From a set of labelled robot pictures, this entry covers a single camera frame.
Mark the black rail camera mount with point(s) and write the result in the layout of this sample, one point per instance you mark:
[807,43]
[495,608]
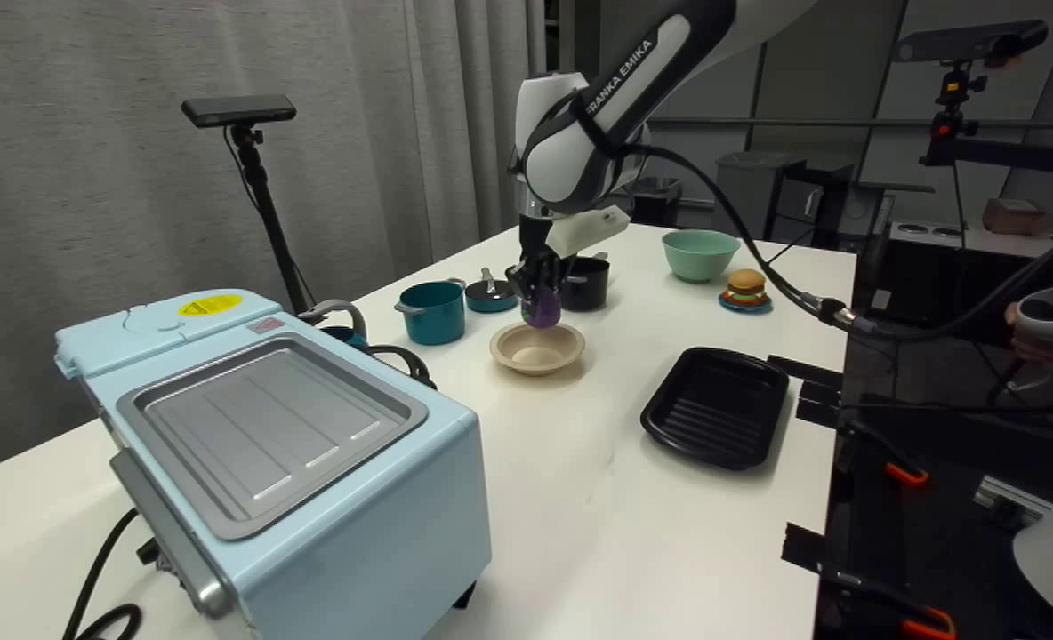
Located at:
[1000,152]

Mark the person's hand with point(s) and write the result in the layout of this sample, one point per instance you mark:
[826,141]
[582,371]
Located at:
[1042,352]

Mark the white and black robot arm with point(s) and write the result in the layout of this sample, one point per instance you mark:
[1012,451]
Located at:
[620,94]

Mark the light blue toaster oven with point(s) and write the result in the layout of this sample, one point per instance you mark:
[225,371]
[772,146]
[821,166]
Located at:
[315,501]

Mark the toy burger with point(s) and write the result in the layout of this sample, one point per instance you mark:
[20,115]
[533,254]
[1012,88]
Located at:
[744,285]

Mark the black camera on stand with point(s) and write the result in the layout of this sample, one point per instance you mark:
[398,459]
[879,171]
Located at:
[238,111]

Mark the teal toy pot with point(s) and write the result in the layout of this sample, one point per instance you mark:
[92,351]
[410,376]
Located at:
[434,314]

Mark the purple plush object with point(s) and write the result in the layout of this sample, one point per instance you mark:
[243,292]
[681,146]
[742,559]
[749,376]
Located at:
[542,314]

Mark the small teal saucer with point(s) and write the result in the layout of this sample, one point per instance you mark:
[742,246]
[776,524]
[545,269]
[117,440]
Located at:
[744,304]

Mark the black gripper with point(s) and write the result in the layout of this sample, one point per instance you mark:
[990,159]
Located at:
[539,249]

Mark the dark background cabinet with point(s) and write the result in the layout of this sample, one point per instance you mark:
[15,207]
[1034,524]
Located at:
[786,198]

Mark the black camera stand pole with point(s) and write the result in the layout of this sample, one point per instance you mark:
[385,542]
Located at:
[266,224]

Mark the black camera on rail mount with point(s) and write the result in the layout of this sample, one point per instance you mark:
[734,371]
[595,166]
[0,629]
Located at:
[972,41]

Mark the mint green bowl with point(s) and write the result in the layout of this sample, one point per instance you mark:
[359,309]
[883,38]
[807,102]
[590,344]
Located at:
[698,254]

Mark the black ridged baking tray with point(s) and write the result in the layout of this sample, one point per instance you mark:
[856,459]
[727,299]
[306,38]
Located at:
[715,409]

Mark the grey curtain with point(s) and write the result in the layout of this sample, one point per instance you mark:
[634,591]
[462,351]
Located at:
[76,179]

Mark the beige round plate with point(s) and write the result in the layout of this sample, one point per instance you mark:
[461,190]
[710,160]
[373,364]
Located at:
[539,352]

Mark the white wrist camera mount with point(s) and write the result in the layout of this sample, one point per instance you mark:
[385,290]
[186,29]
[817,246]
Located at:
[590,229]

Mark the teal toy kettle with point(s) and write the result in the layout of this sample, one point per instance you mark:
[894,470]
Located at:
[341,324]

